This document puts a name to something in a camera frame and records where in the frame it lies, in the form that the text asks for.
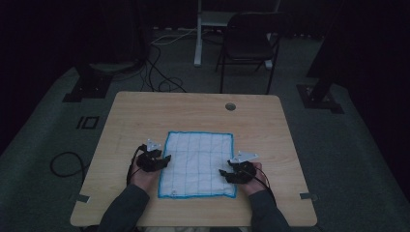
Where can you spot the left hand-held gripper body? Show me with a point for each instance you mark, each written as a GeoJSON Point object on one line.
{"type": "Point", "coordinates": [149, 158]}

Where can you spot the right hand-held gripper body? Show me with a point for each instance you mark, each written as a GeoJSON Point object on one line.
{"type": "Point", "coordinates": [242, 168]}

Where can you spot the white towel with blue edge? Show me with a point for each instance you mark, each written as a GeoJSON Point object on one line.
{"type": "Point", "coordinates": [197, 163]}

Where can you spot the person's left hand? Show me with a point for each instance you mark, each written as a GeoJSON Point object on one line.
{"type": "Point", "coordinates": [144, 179]}

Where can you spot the person's right hand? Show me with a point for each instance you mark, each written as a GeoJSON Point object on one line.
{"type": "Point", "coordinates": [255, 185]}

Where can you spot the grey table grommet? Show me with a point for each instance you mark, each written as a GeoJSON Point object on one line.
{"type": "Point", "coordinates": [230, 106]}

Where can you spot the grey tape strip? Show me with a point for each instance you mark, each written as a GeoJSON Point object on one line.
{"type": "Point", "coordinates": [83, 198]}
{"type": "Point", "coordinates": [308, 196]}

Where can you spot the black folding chair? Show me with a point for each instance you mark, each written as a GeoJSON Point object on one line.
{"type": "Point", "coordinates": [248, 42]}

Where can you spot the black stand with base plate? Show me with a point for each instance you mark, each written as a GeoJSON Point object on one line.
{"type": "Point", "coordinates": [320, 93]}
{"type": "Point", "coordinates": [88, 85]}

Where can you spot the white desk frame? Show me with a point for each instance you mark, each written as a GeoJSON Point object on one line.
{"type": "Point", "coordinates": [201, 29]}

